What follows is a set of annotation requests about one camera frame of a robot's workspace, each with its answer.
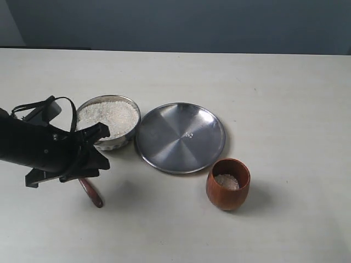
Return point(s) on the brown wooden cup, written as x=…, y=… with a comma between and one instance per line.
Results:
x=227, y=184

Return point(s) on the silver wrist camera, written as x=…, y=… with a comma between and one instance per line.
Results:
x=42, y=115

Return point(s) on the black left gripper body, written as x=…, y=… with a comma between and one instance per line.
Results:
x=56, y=156

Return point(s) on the dark red wooden spoon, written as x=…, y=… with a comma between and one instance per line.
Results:
x=92, y=193

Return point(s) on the round steel plate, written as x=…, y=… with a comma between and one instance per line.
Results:
x=180, y=138

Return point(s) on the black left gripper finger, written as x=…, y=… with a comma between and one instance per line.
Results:
x=96, y=132
x=86, y=165

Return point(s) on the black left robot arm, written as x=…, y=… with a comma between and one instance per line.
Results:
x=20, y=140

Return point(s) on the steel bowl of rice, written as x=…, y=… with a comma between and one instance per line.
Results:
x=121, y=115

